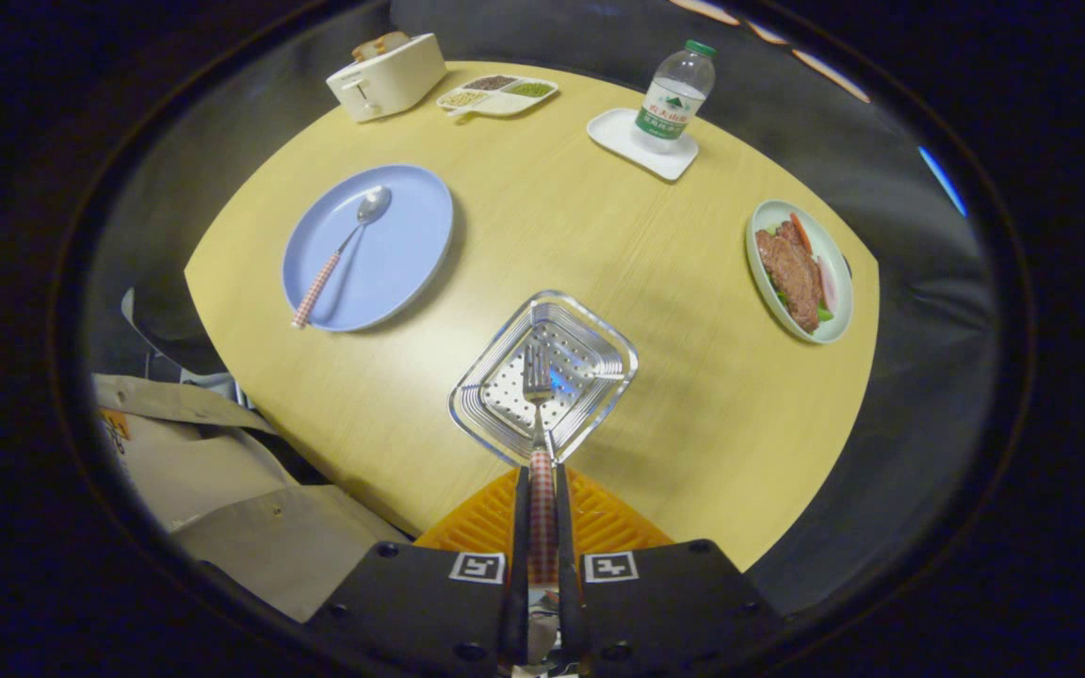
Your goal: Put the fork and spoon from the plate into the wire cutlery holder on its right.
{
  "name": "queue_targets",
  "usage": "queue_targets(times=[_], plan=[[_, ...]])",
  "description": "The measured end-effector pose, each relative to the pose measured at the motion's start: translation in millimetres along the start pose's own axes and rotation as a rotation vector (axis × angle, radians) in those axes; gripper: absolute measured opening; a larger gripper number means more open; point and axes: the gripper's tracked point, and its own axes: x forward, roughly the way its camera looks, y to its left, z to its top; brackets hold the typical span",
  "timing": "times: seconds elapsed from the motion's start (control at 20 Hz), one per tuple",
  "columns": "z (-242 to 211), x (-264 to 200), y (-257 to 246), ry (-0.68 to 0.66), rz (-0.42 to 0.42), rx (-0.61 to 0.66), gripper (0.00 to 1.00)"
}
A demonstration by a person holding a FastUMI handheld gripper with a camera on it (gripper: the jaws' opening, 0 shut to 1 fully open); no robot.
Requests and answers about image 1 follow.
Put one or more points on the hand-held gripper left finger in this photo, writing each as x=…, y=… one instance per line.
x=429, y=603

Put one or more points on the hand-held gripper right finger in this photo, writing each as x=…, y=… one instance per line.
x=665, y=603

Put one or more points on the plain beige cardboard box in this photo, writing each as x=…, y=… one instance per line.
x=288, y=556

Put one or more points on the square perforated metal tray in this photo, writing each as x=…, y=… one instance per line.
x=585, y=348

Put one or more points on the white plate with green rim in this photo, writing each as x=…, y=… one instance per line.
x=834, y=301

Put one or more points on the cooked meat slices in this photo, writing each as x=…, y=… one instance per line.
x=792, y=273

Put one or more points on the blue round plate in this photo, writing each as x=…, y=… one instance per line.
x=401, y=245

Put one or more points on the dark object with white rim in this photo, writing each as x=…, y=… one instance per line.
x=175, y=330

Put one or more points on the black backdrop cloth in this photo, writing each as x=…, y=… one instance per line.
x=882, y=188

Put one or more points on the white rectangular coaster tray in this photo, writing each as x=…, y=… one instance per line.
x=613, y=127

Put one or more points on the clear water bottle green cap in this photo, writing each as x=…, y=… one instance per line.
x=670, y=104

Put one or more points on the white divided dish with grains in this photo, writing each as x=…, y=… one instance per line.
x=500, y=102

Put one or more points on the white toaster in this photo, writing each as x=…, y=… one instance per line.
x=392, y=87

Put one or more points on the toasted bread slice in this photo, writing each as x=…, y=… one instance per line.
x=365, y=47
x=394, y=40

